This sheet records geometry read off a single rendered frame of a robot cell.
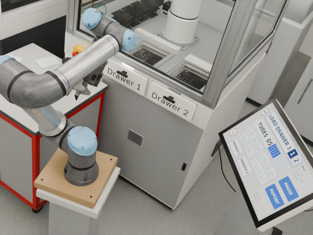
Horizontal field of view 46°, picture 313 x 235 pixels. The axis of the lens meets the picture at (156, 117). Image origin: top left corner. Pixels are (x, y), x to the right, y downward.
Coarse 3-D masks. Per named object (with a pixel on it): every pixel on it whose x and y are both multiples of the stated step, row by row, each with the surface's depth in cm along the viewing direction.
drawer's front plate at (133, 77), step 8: (112, 64) 214; (120, 64) 213; (104, 72) 221; (112, 72) 217; (128, 72) 211; (120, 80) 217; (136, 80) 210; (144, 80) 207; (136, 88) 213; (144, 88) 210
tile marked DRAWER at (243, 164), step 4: (244, 156) 161; (236, 160) 162; (240, 160) 161; (244, 160) 160; (240, 164) 160; (244, 164) 159; (248, 164) 157; (240, 168) 159; (244, 168) 158; (248, 168) 156; (244, 172) 157; (248, 172) 155; (244, 176) 155
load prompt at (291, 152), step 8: (272, 112) 164; (272, 120) 162; (272, 128) 159; (280, 128) 157; (280, 136) 155; (288, 136) 152; (280, 144) 153; (288, 144) 150; (288, 152) 148; (296, 152) 146; (296, 160) 144; (304, 160) 142
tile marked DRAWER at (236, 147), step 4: (232, 140) 170; (236, 140) 168; (232, 144) 169; (236, 144) 167; (240, 144) 166; (232, 148) 167; (236, 148) 166; (240, 148) 165; (236, 152) 165; (240, 152) 163; (236, 156) 164
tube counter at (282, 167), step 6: (270, 138) 157; (270, 144) 156; (276, 144) 154; (270, 150) 154; (276, 150) 152; (276, 156) 151; (282, 156) 149; (276, 162) 149; (282, 162) 148; (282, 168) 146; (288, 168) 145
